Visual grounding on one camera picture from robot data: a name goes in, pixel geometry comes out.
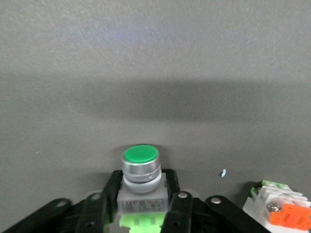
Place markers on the green button orange contact block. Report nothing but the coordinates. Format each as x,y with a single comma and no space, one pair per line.
289,213

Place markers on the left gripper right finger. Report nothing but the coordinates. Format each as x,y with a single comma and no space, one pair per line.
189,213

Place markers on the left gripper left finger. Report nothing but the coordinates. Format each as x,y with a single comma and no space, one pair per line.
92,211

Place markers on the small pale paper scrap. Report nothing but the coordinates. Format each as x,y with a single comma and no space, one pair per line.
223,172

